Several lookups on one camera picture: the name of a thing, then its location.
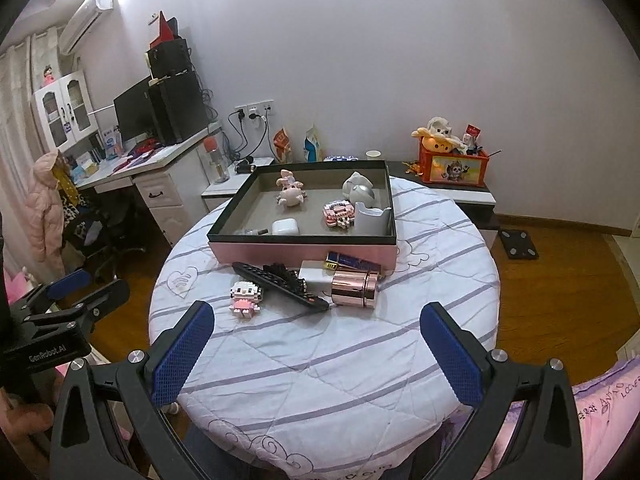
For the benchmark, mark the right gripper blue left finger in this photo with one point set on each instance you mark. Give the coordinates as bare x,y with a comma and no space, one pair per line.
175,352

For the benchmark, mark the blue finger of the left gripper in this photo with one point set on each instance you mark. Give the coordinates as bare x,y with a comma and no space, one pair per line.
101,303
70,283

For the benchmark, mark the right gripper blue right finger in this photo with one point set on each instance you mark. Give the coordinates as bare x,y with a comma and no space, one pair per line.
458,353

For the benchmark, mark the hello kitty block figure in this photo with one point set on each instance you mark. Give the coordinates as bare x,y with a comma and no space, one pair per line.
245,299

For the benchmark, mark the black remote control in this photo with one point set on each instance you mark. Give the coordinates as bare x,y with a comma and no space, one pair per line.
269,281

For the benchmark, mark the rose gold metallic canister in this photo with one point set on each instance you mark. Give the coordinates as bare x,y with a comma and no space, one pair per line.
355,289

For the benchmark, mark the blue gold slim box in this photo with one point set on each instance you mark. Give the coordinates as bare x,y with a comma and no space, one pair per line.
337,261

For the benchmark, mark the white cylindrical holder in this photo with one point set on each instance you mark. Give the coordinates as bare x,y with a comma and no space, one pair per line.
371,221

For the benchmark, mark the pink block-built toy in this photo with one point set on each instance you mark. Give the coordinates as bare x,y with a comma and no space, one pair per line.
339,214

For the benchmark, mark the pink pig doll figurine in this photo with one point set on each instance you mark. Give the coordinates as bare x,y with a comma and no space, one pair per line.
292,192

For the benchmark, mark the white astronaut figurine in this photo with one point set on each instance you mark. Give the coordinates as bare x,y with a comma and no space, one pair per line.
359,189

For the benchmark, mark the black jeweled hair clip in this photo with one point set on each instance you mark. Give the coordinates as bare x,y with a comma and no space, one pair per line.
290,276

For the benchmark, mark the person left hand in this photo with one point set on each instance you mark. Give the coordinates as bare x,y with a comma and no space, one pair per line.
20,422

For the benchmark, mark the pink jacket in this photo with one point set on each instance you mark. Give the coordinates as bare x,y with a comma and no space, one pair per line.
44,213

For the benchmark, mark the white striped quilted tablecloth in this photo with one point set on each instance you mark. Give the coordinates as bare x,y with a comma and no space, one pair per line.
342,394

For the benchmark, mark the black square floor stand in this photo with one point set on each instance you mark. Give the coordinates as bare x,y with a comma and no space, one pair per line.
518,245

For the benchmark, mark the white desk with drawers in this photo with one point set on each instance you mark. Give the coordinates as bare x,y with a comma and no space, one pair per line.
170,182

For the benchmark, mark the pink bedsheet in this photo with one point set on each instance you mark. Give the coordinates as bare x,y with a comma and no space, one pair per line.
607,407

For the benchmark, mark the clear bottle red cap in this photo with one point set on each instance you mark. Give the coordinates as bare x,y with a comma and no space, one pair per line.
217,163

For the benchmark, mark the white charger box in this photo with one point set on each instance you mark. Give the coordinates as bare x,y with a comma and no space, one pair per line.
317,277

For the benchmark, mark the pink box with black rim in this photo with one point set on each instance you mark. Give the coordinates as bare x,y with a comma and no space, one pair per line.
242,232

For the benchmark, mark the white glass-door cabinet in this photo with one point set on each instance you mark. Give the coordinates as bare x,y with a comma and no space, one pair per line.
65,112

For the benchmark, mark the black computer monitor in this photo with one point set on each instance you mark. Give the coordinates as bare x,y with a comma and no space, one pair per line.
134,111

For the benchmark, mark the orange toy storage crate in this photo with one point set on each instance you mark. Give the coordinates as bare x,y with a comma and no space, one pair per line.
453,169

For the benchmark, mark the yellow plush toy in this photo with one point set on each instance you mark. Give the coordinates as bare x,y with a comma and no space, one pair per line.
436,142

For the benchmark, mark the white paper cup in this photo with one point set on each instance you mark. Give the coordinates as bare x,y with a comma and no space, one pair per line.
373,155

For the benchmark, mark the orange snack bag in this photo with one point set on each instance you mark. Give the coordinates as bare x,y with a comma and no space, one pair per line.
282,147

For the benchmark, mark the black speaker box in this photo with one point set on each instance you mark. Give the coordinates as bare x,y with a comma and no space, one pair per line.
169,58

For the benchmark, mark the blue white snack bag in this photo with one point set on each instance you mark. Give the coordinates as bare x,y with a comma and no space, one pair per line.
312,145

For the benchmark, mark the white air conditioner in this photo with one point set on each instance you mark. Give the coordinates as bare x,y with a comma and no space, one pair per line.
89,12

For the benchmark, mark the white wall power strip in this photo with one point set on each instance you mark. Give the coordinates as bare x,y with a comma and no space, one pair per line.
256,109

